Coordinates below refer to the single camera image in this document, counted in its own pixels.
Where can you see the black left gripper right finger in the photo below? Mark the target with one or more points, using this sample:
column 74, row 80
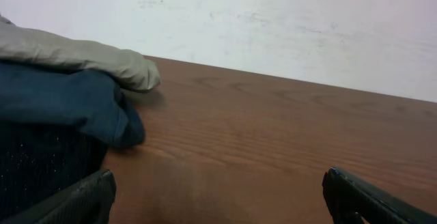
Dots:
column 350, row 199

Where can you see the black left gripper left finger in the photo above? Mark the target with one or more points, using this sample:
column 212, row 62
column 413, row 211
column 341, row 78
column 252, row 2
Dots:
column 88, row 201

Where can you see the black sparkly folded garment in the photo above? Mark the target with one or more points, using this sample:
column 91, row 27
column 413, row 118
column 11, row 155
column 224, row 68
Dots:
column 38, row 161

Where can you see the navy blue folded garment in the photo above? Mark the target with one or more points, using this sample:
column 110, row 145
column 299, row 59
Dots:
column 88, row 100

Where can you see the beige folded garment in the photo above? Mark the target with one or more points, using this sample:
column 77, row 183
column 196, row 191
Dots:
column 31, row 46

